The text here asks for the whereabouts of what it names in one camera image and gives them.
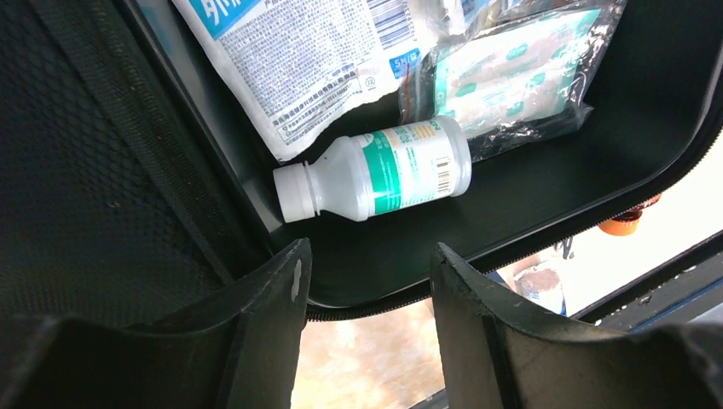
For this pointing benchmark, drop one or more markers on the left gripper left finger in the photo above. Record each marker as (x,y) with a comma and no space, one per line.
(237,348)

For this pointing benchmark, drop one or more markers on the teal gauze packet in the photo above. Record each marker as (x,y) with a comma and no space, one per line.
(521,79)

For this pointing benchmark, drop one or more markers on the clear white cap bottle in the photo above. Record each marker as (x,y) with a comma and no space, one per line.
(379,172)

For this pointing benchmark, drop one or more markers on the amber medicine bottle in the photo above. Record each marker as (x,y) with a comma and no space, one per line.
(627,222)

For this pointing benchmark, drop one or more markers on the white blue dressing pouch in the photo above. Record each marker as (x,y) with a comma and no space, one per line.
(297,66)

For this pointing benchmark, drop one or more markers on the red black medicine kit bag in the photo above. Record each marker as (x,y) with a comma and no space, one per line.
(132,185)

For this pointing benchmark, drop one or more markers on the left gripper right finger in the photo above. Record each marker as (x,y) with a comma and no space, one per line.
(500,350)

